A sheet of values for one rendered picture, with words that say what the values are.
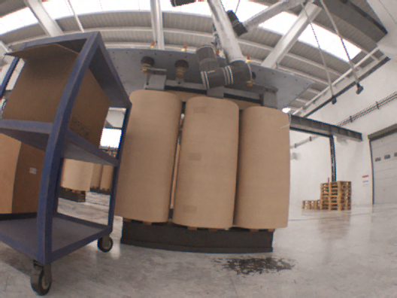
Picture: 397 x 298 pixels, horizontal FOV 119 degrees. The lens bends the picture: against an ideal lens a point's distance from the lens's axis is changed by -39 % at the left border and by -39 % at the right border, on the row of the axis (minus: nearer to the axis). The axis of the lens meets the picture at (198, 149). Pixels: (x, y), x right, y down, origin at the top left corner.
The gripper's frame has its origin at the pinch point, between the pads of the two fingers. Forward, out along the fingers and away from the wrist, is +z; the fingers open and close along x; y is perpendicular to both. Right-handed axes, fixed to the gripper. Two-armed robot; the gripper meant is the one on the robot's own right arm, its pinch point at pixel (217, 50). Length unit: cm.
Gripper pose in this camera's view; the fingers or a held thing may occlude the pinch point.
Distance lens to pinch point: 167.9
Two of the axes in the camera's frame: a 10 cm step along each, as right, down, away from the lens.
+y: -9.8, -1.4, -1.6
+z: -0.9, 9.7, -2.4
